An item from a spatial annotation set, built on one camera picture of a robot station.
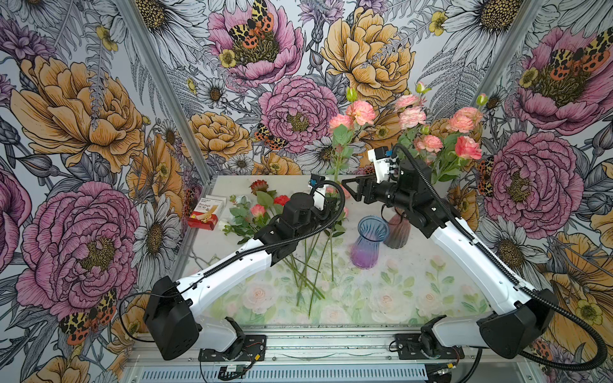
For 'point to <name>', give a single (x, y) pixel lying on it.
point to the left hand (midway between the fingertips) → (334, 205)
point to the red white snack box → (205, 215)
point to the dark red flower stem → (259, 185)
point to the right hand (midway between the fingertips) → (348, 187)
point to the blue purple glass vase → (371, 230)
